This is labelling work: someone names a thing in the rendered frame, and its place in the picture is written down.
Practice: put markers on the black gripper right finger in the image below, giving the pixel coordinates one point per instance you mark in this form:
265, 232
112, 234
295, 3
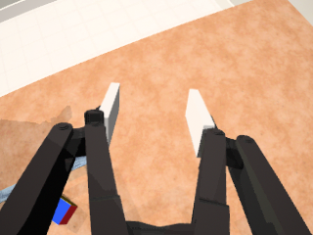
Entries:
267, 205

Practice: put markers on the blue cube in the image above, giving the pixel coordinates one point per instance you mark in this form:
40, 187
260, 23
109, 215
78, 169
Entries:
64, 211

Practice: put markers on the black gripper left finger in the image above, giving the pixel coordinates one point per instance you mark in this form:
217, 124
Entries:
31, 205

